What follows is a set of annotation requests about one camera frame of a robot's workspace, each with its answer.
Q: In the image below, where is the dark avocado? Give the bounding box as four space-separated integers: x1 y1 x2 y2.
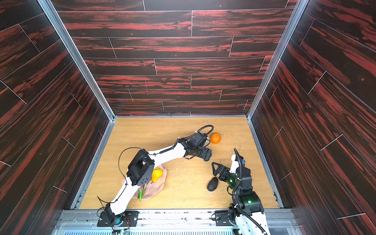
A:
207 177 219 192

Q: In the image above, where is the orange mandarin fruit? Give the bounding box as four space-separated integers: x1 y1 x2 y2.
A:
211 133 221 144

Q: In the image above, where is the yellow pear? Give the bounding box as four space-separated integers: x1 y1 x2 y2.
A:
151 167 163 182

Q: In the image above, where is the red dragon fruit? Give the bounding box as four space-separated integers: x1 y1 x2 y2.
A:
138 184 147 201

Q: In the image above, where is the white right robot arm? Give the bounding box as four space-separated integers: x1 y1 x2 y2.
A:
211 153 270 235

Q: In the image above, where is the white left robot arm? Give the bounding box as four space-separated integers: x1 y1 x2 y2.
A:
106 132 212 215

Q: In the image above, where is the pink wavy fruit bowl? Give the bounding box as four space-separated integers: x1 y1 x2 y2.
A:
132 165 167 200

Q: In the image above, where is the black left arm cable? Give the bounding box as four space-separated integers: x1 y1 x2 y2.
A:
96 124 214 206

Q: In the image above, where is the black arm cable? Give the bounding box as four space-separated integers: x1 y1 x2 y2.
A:
226 148 269 235
96 124 214 206

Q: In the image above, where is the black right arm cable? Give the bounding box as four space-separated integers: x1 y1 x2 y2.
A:
226 148 269 235

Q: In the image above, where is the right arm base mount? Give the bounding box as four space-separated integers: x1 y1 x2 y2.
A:
211 204 236 226

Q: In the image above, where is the aluminium front rail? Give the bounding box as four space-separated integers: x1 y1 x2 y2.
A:
52 209 302 235

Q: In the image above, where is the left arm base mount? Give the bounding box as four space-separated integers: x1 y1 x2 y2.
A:
97 203 139 228

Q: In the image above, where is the aluminium corner post right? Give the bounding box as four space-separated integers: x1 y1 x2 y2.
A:
247 0 309 124

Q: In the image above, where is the aluminium corner post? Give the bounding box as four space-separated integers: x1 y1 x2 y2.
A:
37 0 116 122
247 0 309 124

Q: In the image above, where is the aluminium corner post left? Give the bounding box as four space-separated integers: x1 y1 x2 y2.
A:
37 0 116 122

